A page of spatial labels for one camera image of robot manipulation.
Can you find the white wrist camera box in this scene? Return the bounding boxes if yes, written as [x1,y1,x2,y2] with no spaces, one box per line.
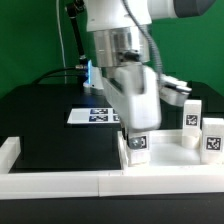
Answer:
[159,75,192,107]

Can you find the white square table top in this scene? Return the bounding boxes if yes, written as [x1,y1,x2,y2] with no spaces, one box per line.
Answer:
[118,129,224,169]

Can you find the white hanging cable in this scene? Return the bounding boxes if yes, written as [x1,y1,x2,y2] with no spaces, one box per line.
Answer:
[55,0,68,85]

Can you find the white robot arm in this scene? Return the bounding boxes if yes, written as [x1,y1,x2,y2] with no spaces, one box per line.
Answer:
[67,0,216,150]

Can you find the white U-shaped fence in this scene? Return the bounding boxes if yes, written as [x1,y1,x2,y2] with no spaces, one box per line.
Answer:
[0,137,224,200]

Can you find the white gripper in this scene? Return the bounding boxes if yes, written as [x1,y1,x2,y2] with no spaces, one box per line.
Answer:
[103,63,161,150]

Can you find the white marker sheet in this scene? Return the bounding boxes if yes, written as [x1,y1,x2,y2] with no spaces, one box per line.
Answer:
[67,108,119,124]

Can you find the black cable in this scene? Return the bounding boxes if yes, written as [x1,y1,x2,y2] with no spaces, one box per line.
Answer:
[31,64,89,86]

